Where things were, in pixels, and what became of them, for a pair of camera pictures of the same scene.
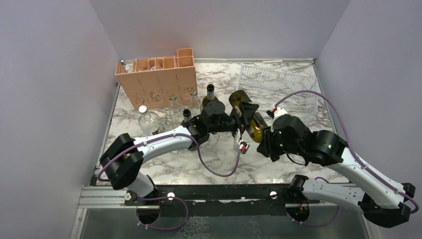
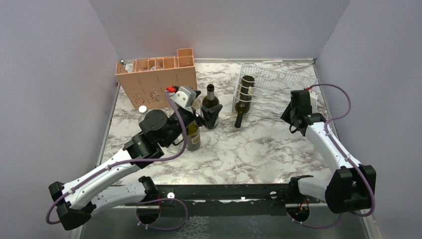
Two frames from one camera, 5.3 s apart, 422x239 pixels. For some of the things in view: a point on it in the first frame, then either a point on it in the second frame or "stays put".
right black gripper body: (274, 145) -> (288, 114)
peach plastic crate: (150, 81) stays put
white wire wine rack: (295, 96) stays put
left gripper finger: (249, 109) -> (211, 115)
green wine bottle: (258, 124) -> (247, 86)
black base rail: (218, 198) stays put
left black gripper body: (241, 123) -> (188, 116)
